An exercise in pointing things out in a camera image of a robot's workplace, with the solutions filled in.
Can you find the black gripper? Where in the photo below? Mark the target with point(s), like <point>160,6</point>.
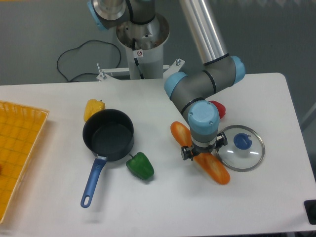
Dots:
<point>203,147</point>

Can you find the long orange baguette bread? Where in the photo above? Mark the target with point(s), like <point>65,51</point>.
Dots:
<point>208,162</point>

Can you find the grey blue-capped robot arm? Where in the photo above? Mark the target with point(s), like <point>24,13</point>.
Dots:
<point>188,93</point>

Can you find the red bell pepper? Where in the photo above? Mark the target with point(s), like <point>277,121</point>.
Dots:
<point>220,107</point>

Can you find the glass lid with blue knob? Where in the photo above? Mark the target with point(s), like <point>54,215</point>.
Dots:
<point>244,151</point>

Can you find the green bell pepper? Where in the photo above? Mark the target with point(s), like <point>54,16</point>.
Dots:
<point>140,166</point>

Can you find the yellow bell pepper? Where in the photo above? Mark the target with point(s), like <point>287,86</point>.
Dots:
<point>93,106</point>

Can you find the black object at table edge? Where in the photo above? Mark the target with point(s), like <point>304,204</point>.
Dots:
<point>310,207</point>

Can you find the yellow plastic basket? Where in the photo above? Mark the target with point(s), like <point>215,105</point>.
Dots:
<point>20,127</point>

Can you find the black saucepan with blue handle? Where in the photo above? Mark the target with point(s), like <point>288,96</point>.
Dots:
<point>109,135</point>

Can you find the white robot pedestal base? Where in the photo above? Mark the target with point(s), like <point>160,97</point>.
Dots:
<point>143,45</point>

